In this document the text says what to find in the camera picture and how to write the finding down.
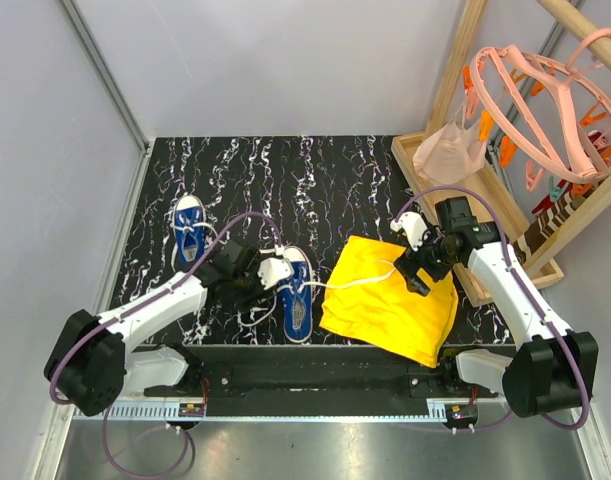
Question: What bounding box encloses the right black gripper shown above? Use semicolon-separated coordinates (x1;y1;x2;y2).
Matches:
393;223;459;297

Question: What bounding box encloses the white shoelace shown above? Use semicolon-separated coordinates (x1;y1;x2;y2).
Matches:
238;259;395;328

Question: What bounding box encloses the blue sneaker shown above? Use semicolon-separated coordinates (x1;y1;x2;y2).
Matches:
171;194;206;271
279;246;313;344

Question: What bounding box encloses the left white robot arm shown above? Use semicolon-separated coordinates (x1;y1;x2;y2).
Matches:
44;241;264;417

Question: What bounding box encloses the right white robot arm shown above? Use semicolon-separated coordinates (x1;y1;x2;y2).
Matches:
390;196;599;429

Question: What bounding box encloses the yellow folded cloth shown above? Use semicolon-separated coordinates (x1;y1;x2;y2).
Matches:
320;236;459;368

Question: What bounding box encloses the white shoelace far sneaker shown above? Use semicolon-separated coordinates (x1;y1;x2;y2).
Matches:
172;222;218;246

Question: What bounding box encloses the pink mesh bag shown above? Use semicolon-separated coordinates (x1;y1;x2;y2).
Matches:
413;103;487;185

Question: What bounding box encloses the brown striped cloth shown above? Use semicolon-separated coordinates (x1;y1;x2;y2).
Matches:
513;193;587;265

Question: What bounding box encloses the pink round clothes hanger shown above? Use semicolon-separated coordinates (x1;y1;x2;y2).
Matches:
463;28;611;191

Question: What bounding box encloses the aluminium corner profile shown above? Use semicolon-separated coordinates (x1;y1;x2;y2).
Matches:
59;0;151;151

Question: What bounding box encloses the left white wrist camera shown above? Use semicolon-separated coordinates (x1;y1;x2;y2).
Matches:
257;257;294;290

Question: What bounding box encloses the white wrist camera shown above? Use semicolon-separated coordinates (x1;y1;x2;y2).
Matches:
390;211;428;251
257;257;294;290

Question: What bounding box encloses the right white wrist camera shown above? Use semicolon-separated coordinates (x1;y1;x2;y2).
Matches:
390;211;428;251

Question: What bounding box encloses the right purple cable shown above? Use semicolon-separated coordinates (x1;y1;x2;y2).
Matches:
393;186;592;432

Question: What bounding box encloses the purple cable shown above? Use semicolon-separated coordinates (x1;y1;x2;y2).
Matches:
393;186;592;432
51;211;286;477

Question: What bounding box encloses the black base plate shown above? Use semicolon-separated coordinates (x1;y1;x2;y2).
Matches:
145;345;508;421

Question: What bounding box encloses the wooden rack frame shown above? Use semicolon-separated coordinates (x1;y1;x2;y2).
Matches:
391;1;611;307

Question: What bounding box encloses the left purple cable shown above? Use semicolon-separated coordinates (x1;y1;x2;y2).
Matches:
51;211;286;477

